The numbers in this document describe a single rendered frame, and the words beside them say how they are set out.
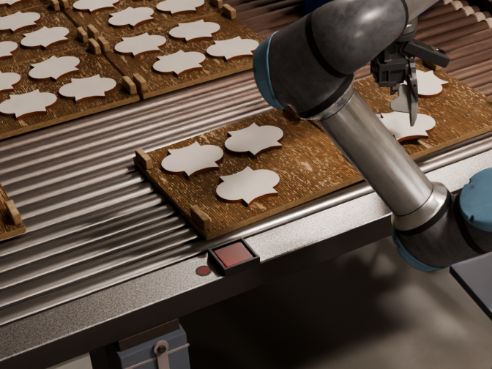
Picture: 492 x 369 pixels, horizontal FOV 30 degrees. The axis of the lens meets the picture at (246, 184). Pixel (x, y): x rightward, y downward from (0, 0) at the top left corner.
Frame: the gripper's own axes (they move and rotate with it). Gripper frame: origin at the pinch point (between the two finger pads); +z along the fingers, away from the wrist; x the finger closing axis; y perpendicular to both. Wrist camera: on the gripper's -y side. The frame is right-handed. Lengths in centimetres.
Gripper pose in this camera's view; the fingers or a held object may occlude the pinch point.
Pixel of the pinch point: (404, 110)
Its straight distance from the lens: 208.5
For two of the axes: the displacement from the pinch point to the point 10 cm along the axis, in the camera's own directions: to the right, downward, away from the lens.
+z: 0.5, 8.3, 5.6
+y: -9.8, 1.4, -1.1
